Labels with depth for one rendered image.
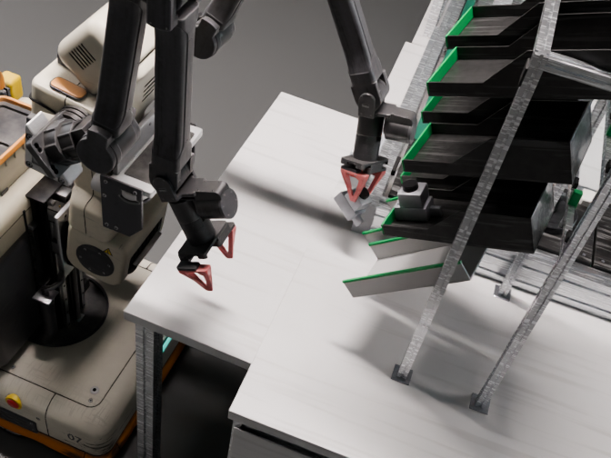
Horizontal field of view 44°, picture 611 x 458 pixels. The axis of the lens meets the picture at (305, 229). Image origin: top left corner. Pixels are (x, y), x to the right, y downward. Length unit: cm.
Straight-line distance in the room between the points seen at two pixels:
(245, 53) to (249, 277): 235
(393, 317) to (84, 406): 93
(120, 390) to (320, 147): 88
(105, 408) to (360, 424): 88
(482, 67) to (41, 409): 152
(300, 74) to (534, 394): 249
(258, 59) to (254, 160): 194
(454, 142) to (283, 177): 71
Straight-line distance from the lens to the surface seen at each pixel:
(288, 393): 157
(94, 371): 228
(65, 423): 224
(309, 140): 211
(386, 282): 150
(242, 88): 371
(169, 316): 166
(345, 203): 175
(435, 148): 136
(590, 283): 187
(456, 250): 134
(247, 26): 417
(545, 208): 137
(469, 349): 174
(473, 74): 126
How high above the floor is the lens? 219
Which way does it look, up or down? 46 degrees down
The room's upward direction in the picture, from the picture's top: 12 degrees clockwise
